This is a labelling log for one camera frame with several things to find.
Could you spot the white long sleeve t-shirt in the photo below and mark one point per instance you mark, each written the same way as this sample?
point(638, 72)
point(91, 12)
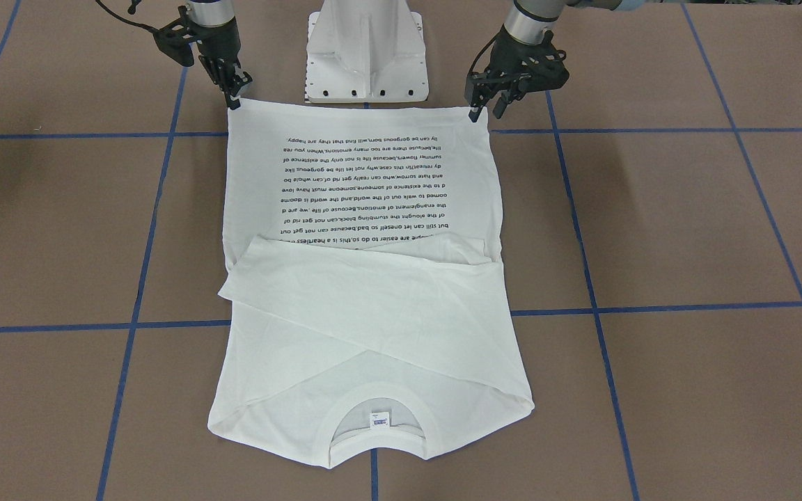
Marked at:
point(364, 268)

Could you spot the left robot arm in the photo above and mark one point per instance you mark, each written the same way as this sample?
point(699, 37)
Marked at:
point(528, 20)

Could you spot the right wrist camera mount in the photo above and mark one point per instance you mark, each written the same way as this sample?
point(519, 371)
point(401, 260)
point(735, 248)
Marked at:
point(176, 38)

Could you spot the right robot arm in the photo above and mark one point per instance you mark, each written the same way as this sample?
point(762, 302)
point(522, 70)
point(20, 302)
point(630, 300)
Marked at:
point(211, 13)

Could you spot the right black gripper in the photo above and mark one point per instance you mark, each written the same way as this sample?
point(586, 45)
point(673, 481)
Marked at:
point(218, 43)

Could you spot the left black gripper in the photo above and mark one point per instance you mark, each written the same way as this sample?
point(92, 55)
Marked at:
point(510, 51)

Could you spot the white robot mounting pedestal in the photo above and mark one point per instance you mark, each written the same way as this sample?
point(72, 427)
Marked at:
point(365, 51)

